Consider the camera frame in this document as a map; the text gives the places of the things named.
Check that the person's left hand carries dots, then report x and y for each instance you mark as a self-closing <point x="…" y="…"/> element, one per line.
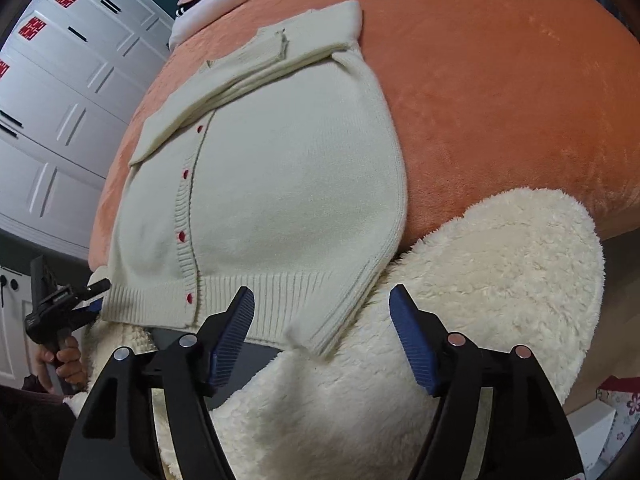
<point x="70" y="360"/>

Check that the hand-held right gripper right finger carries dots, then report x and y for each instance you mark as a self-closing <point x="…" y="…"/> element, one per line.
<point x="412" y="330"/>

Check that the white pillow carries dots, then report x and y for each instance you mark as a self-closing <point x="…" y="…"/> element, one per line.
<point x="225" y="7"/>

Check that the white wardrobe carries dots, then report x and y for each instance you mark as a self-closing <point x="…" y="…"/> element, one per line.
<point x="65" y="110"/>

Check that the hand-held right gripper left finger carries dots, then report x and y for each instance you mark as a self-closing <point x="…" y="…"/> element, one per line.
<point x="231" y="330"/>

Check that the cream knit cardigan red buttons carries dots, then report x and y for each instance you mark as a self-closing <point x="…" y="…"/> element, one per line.
<point x="300" y="170"/>

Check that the white box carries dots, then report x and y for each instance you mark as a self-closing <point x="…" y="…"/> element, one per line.
<point x="592" y="425"/>

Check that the orange plush blanket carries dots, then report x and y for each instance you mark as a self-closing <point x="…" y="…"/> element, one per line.
<point x="500" y="85"/>

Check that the floral printed cloth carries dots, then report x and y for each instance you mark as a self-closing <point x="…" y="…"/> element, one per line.
<point x="622" y="410"/>

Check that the person's left forearm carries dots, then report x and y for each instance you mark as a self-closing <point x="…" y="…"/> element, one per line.
<point x="30" y="435"/>

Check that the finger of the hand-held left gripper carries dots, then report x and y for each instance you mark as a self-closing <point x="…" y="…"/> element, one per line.
<point x="94" y="306"/>
<point x="95" y="287"/>

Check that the cream fluffy fleece cloth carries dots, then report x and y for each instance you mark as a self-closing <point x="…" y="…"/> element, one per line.
<point x="500" y="300"/>

